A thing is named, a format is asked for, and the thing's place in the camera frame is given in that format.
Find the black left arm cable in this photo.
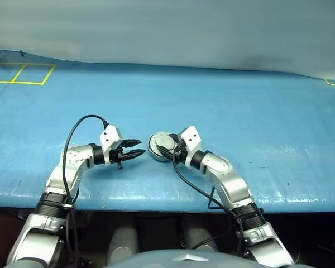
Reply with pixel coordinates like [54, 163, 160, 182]
[61, 114, 110, 268]

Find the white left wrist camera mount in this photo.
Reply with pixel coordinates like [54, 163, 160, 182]
[99, 125, 125, 166]

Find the dark grey rounded shape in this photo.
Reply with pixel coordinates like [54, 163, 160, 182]
[107, 225, 141, 264]
[184, 227, 219, 252]

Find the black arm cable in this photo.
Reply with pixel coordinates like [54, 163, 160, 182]
[172, 152, 245, 258]
[61, 114, 110, 268]

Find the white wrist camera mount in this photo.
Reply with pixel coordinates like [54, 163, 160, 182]
[179, 126, 203, 169]
[99, 125, 125, 166]

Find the blue table cover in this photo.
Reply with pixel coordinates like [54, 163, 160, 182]
[0, 49, 335, 214]

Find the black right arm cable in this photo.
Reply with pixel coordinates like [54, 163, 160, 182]
[172, 152, 245, 258]

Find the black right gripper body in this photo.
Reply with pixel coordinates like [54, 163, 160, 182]
[173, 140, 189, 166]

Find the round motor housing lid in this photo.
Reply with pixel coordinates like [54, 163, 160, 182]
[149, 131, 180, 154]

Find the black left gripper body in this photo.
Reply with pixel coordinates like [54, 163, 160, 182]
[111, 139, 126, 170]

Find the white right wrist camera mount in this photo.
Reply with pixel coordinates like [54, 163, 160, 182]
[179, 126, 203, 169]

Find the blue-grey robot chest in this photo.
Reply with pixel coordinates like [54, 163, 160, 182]
[102, 248, 258, 268]

